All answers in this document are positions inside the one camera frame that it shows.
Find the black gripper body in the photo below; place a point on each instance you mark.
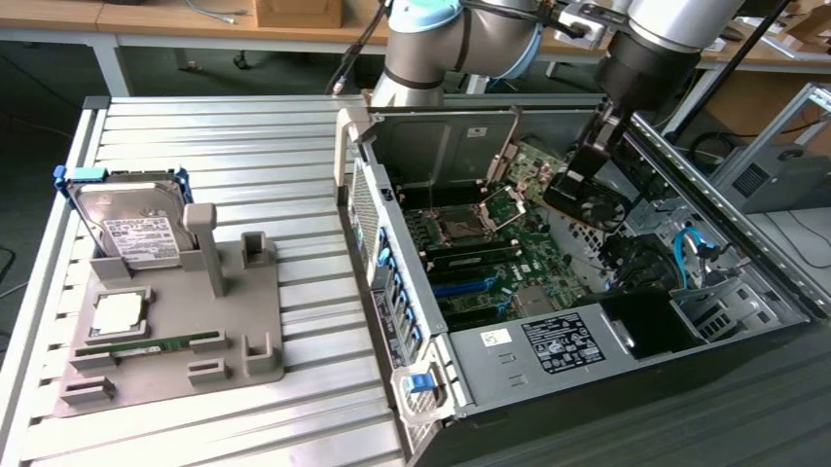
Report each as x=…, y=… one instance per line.
x=649, y=73

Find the graphics card with black fan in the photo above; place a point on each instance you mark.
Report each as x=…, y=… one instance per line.
x=532, y=165

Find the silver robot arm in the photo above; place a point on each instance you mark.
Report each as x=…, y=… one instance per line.
x=428, y=48

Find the metal socket cover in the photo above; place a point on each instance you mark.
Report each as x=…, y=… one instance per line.
x=503, y=209

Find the black stand pole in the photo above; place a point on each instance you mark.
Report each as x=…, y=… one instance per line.
x=758, y=34

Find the wooden desk white legs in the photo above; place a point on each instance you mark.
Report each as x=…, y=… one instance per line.
x=161, y=19
x=779, y=61

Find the green motherboard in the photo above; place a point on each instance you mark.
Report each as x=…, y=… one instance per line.
x=564, y=272

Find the folded cardboard piece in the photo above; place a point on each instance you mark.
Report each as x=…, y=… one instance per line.
x=808, y=24

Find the black RAM stick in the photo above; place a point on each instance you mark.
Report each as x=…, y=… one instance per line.
x=473, y=257

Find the grey computer tower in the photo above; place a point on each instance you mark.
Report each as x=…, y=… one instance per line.
x=779, y=180

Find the grey chipset heatsink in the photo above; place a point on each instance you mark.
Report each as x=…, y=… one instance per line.
x=535, y=299

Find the blue expansion slot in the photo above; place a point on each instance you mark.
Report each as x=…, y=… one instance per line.
x=464, y=287

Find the black plastic shroud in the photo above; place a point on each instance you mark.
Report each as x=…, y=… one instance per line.
x=649, y=321

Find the silver disk bay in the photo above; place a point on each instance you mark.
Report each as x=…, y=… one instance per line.
x=720, y=311

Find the grey power supply unit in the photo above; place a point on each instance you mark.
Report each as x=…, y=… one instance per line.
x=493, y=360

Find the blue case latch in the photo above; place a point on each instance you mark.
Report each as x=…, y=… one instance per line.
x=419, y=382

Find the brown cardboard box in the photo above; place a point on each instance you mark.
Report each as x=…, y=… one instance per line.
x=299, y=12

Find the open PC case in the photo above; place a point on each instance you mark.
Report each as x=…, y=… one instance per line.
x=584, y=428

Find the grey parts rack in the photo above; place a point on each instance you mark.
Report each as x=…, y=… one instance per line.
x=175, y=311

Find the hard disk in blue caddy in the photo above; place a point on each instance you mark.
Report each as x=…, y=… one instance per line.
x=129, y=214

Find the green RAM stick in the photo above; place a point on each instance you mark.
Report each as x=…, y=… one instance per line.
x=161, y=344

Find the silver CPU chip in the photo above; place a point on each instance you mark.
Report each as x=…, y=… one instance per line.
x=116, y=313

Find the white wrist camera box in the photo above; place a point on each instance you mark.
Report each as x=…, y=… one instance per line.
x=584, y=26

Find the aluminium profile frame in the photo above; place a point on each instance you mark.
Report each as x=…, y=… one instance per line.
x=772, y=124

